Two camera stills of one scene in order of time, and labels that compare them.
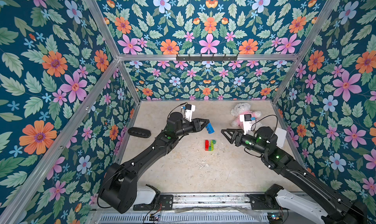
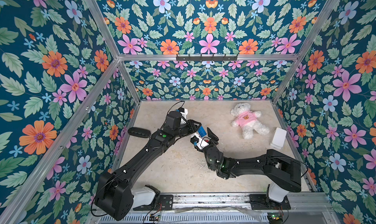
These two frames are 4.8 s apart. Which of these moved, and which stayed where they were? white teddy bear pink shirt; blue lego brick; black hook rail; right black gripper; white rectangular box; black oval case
Moved: blue lego brick; right black gripper
Stayed: white teddy bear pink shirt; white rectangular box; black hook rail; black oval case
